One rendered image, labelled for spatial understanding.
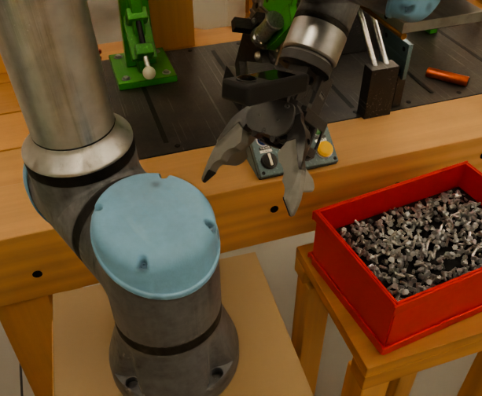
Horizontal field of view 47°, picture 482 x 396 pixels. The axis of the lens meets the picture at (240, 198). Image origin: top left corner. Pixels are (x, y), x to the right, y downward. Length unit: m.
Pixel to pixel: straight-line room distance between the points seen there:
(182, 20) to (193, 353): 0.99
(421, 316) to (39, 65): 0.60
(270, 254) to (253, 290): 1.34
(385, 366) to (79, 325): 0.44
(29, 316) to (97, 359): 0.38
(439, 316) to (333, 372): 0.95
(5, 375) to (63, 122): 1.42
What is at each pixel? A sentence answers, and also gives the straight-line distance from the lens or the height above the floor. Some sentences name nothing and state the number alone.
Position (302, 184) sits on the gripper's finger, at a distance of 0.66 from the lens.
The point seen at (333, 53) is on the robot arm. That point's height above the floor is 1.19.
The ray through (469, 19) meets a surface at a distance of 1.06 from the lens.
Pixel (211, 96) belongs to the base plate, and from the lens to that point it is 1.20.
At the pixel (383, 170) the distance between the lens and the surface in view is 1.06.
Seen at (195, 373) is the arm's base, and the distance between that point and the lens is 0.61.
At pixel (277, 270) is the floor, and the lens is 2.02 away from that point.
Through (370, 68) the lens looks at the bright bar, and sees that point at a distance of 1.10.
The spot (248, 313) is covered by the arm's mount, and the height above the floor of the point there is 0.93.
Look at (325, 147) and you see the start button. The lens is 0.98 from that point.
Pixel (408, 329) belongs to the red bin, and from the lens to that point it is 0.84.
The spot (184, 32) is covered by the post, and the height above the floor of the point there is 0.92.
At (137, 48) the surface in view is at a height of 0.99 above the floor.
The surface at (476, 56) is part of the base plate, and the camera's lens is 1.48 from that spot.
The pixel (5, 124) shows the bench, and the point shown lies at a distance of 1.24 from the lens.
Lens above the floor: 1.50
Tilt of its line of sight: 41 degrees down
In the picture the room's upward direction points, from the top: straight up
